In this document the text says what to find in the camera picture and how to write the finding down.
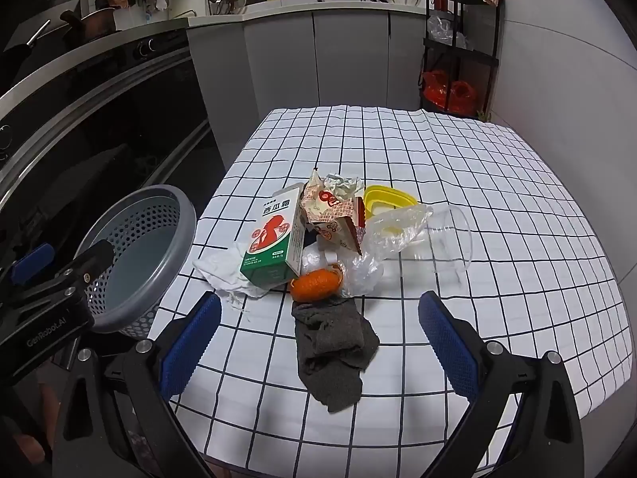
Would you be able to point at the red print paper wrapper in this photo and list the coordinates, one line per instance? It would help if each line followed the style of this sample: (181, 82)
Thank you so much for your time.
(328, 199)

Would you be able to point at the green leafy vegetable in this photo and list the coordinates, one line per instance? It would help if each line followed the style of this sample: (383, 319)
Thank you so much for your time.
(483, 114)

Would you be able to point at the clear plastic cup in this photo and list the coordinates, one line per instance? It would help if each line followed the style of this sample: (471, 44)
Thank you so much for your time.
(450, 239)

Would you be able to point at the white tissue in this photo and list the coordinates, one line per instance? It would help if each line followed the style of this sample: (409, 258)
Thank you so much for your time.
(219, 269)

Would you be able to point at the red plastic bag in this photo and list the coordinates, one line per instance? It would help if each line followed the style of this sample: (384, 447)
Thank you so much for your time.
(435, 87)
(463, 94)

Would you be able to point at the red print paper box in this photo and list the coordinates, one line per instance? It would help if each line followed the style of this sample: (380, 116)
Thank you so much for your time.
(338, 231)

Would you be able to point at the green and white carton box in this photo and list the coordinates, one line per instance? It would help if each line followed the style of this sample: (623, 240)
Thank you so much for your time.
(271, 239)

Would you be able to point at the dark grey sock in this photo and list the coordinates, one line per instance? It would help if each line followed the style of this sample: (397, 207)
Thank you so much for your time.
(328, 353)

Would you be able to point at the black metal shelf rack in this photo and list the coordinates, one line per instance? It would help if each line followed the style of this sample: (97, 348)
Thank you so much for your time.
(460, 53)

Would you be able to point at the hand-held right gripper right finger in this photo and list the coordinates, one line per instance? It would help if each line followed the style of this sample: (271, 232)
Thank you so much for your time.
(448, 348)

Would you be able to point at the grey kitchen cabinet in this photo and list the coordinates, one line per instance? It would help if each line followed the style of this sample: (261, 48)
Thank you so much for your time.
(348, 59)

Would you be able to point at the brown wok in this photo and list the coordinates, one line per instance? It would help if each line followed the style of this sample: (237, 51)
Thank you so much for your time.
(92, 25)

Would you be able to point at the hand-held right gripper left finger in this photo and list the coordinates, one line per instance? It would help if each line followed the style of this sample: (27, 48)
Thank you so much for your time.
(191, 348)

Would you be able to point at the yellow plastic lid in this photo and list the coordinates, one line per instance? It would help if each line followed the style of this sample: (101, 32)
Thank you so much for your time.
(383, 194)

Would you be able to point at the grey perforated plastic basket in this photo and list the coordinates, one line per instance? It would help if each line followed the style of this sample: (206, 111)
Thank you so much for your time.
(144, 229)

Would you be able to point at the black stove knob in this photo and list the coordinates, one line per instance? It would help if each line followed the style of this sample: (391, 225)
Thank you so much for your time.
(4, 140)
(144, 48)

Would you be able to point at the clear plastic bag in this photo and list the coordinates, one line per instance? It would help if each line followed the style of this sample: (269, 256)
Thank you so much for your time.
(393, 231)

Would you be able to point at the black frying pan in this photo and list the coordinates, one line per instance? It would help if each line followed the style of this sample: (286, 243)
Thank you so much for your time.
(20, 55)

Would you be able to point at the black glass stove cabinet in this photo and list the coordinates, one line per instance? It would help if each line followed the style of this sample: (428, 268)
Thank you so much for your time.
(124, 124)

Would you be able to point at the clear bag on rack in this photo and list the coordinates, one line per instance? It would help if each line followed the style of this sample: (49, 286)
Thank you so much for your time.
(445, 32)

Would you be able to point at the white black checked tablecloth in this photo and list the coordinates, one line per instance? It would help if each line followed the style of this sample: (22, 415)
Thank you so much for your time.
(448, 159)

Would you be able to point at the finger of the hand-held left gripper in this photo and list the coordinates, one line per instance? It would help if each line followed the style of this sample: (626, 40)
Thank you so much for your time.
(31, 260)
(92, 254)

